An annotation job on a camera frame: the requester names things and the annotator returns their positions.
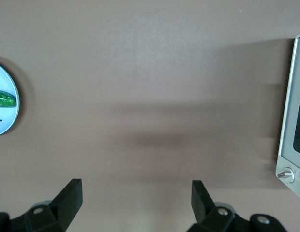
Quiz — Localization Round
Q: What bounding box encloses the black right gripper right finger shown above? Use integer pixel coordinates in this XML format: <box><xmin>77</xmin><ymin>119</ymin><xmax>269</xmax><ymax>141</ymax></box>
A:
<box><xmin>187</xmin><ymin>180</ymin><xmax>289</xmax><ymax>232</ymax></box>

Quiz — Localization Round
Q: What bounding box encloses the silver toaster oven body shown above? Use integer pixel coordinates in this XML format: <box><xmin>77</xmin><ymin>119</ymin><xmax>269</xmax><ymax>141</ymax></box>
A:
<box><xmin>275</xmin><ymin>154</ymin><xmax>300</xmax><ymax>202</ymax></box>

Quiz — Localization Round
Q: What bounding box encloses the green cucumber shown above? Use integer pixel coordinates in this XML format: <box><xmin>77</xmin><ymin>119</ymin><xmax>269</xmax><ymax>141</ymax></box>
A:
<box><xmin>0</xmin><ymin>89</ymin><xmax>17</xmax><ymax>108</ymax></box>

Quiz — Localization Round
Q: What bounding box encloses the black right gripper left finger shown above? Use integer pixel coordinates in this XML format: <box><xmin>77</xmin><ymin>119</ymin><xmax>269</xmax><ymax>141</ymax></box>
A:
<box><xmin>0</xmin><ymin>178</ymin><xmax>83</xmax><ymax>232</ymax></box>

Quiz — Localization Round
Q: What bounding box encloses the light blue round plate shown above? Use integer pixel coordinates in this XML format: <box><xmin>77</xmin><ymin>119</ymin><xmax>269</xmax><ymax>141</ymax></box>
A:
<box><xmin>0</xmin><ymin>61</ymin><xmax>21</xmax><ymax>137</ymax></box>

